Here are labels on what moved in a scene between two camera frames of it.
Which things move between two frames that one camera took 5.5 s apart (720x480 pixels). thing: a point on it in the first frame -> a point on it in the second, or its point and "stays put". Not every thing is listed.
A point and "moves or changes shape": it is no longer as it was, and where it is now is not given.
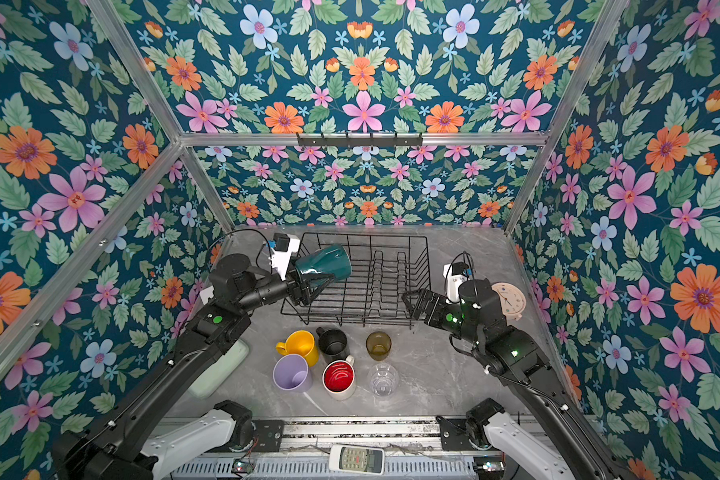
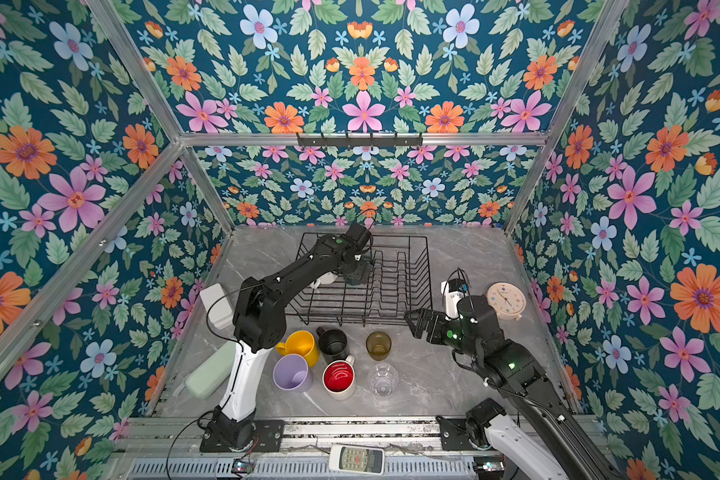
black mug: [333, 342] stays put
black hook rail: [360, 141] stays put
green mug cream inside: [332, 259] moves or changes shape
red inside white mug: [338, 378] stays put
